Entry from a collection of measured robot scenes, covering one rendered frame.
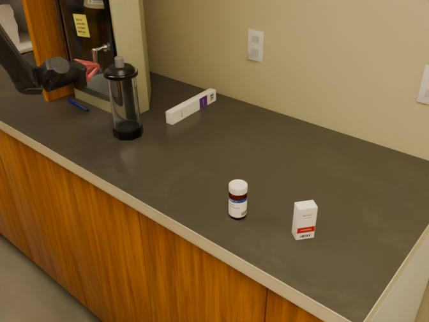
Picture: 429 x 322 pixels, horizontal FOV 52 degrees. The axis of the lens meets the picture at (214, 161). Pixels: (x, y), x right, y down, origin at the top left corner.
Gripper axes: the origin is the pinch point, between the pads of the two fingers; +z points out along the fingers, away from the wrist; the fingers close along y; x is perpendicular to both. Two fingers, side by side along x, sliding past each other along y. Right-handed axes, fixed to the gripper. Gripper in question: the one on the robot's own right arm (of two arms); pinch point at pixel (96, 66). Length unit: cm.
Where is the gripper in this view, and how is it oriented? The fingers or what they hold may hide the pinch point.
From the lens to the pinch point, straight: 158.3
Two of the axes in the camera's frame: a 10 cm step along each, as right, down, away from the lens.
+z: 6.4, -4.2, 6.5
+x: -0.8, 8.0, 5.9
